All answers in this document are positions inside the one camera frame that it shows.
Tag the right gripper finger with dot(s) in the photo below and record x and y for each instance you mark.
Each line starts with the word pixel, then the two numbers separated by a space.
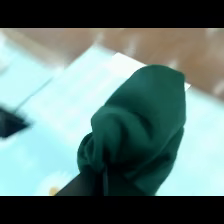
pixel 83 186

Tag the dark green shirt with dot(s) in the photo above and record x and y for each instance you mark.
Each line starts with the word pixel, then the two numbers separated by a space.
pixel 143 123

